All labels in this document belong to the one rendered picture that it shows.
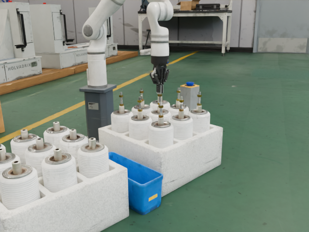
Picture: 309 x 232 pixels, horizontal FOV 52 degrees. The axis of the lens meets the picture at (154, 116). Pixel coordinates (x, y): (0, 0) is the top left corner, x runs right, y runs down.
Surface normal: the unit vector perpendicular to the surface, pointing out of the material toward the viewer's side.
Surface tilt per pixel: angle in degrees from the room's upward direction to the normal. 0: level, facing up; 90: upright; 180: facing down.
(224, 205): 0
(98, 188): 90
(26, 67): 90
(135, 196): 92
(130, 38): 90
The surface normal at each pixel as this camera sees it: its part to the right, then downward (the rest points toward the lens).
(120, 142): -0.71, 0.22
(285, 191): -0.01, -0.96
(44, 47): -0.34, 0.28
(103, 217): 0.69, 0.21
